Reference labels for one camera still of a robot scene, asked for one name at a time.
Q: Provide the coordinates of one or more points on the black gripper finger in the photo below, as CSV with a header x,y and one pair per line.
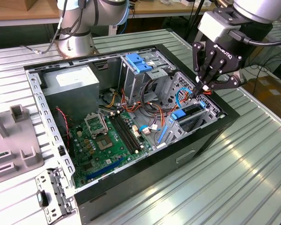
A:
x,y
198,58
224,82

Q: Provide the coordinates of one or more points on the hard disk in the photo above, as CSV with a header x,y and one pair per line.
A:
x,y
178,114

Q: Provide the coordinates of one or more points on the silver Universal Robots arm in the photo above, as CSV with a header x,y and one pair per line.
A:
x,y
75,39

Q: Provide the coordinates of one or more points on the grey metal disk bay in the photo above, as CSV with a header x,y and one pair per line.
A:
x,y
175,134

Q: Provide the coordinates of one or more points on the brown cardboard box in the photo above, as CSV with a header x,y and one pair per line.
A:
x,y
271,93

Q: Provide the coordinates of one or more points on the black tripod stand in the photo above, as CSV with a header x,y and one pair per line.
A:
x,y
199,9

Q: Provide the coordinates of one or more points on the wooden desk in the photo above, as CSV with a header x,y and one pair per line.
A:
x,y
166,8

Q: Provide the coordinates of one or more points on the blue plastic drive latch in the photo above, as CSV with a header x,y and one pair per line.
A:
x,y
137,63

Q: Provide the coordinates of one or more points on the grey metal drive cage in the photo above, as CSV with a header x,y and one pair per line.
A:
x,y
133,86

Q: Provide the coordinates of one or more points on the black RAM slot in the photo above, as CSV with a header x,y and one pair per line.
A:
x,y
122,133
130,133
127,133

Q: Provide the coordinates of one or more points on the black open PC case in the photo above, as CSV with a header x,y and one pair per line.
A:
x,y
142,178

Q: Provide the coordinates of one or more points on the CPU socket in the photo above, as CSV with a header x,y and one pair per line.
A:
x,y
104,143

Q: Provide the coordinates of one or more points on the grey power supply unit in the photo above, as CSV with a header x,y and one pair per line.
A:
x,y
70,98

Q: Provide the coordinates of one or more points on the green motherboard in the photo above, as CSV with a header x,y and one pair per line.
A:
x,y
107,159

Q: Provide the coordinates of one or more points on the blue expansion slot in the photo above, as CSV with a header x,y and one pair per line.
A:
x,y
105,169

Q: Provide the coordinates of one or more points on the grey parts rack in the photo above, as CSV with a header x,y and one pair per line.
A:
x,y
14,140

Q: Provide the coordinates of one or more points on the black plastic latch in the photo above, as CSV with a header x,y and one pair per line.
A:
x,y
42,198

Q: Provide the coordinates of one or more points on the green RAM stick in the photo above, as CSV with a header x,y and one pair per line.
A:
x,y
1,155

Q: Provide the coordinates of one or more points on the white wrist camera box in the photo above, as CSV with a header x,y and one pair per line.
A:
x,y
215,25

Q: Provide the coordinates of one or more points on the square brown base plate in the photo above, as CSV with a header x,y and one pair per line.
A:
x,y
56,45

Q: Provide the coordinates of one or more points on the grey metal slot bracket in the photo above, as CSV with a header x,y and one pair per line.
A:
x,y
58,187

